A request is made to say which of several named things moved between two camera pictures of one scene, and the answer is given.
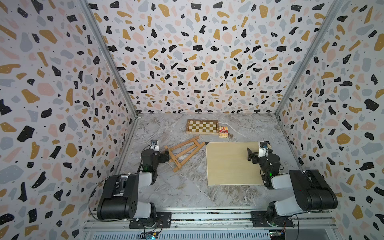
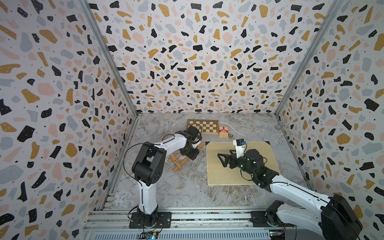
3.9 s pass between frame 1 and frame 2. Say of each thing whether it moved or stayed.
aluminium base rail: stayed
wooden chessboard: stayed
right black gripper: moved
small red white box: stayed
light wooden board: stayed
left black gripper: moved
